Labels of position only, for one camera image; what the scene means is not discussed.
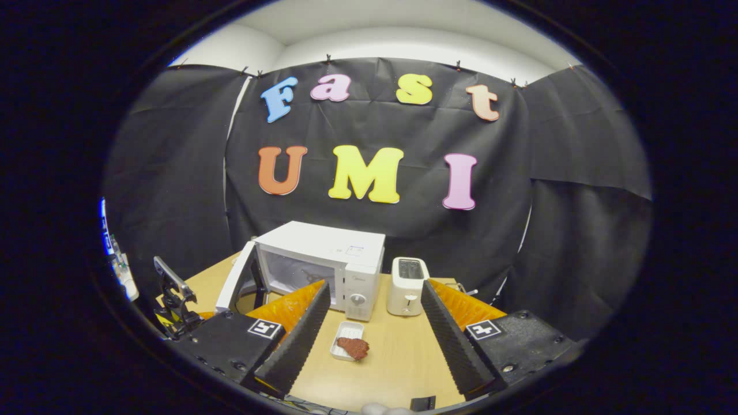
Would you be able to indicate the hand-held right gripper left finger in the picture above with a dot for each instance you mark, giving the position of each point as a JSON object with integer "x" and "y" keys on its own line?
{"x": 300, "y": 340}

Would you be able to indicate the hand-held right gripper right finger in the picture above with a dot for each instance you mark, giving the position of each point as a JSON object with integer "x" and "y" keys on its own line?
{"x": 455, "y": 346}

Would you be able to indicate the brown meat slice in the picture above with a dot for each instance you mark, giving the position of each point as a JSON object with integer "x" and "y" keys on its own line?
{"x": 353, "y": 347}

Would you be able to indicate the white microwave oven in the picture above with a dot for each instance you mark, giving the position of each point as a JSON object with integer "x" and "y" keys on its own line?
{"x": 323, "y": 242}

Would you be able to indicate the white plastic tray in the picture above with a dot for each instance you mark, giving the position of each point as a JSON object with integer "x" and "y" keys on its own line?
{"x": 346, "y": 329}

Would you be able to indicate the white and blue object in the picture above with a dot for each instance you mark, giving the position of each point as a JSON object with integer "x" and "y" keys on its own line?
{"x": 124, "y": 271}

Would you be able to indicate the white toaster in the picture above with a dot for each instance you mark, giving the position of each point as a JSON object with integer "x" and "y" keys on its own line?
{"x": 406, "y": 300}

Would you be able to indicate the black table bracket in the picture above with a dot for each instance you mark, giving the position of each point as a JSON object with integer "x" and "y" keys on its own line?
{"x": 422, "y": 403}

